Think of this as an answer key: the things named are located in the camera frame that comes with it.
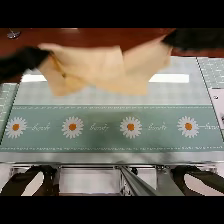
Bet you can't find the beige T-shirt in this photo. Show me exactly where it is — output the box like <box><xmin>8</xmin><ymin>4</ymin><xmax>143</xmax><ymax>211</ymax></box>
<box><xmin>37</xmin><ymin>35</ymin><xmax>174</xmax><ymax>98</ymax></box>

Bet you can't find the small silver round fitting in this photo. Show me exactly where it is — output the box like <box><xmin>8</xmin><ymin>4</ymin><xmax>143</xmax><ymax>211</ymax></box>
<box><xmin>6</xmin><ymin>29</ymin><xmax>22</xmax><ymax>40</ymax></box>

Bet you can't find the silver frame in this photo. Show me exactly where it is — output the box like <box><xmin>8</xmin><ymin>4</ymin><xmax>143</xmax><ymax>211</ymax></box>
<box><xmin>0</xmin><ymin>161</ymin><xmax>224</xmax><ymax>197</ymax></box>

